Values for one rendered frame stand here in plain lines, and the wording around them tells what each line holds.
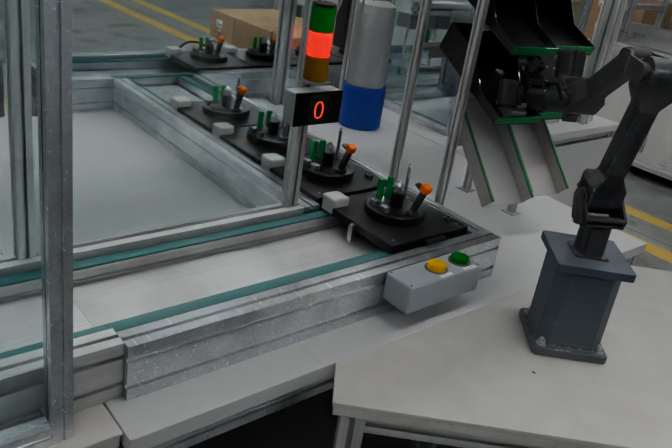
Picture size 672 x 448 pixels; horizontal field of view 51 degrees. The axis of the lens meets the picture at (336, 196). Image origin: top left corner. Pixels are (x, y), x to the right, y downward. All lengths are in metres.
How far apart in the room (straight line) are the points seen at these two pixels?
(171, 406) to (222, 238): 0.42
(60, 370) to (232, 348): 0.31
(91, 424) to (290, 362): 0.35
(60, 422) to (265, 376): 0.34
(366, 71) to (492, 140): 0.78
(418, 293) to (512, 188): 0.52
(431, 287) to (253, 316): 0.37
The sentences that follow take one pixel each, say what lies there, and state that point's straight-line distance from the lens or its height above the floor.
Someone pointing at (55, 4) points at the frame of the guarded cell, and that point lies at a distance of 0.85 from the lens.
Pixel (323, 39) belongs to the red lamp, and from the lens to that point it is 1.45.
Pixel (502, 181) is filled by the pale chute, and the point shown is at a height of 1.03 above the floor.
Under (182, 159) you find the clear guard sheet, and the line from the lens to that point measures 1.41.
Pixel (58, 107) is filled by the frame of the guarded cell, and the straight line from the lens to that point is 0.88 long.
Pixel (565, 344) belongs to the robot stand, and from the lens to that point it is 1.47.
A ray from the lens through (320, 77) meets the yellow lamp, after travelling 1.47.
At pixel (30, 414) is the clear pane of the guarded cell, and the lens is 1.09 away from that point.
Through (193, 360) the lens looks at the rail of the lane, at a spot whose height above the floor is 0.90.
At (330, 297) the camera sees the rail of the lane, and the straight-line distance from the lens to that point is 1.33.
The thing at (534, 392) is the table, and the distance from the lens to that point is 1.36.
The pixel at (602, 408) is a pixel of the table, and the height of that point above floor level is 0.86.
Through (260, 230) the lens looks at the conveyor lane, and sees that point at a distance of 1.51.
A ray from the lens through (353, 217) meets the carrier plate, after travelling 1.57.
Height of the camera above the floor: 1.62
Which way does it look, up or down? 23 degrees down
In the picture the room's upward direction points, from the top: 9 degrees clockwise
